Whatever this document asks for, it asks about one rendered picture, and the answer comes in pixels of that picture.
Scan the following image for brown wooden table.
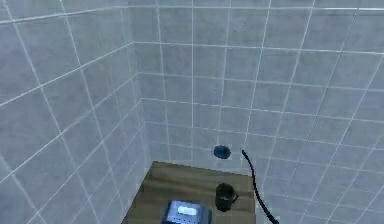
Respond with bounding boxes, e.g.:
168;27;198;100
121;160;257;224

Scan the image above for black mug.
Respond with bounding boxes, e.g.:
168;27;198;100
214;182;240;213

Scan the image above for silver toaster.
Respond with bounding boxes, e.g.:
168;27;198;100
160;199;213;224

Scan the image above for dark blue round wall socket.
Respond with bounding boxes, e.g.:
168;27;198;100
213;144;232;160

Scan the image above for black cable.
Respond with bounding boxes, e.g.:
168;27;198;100
241;149;280;224

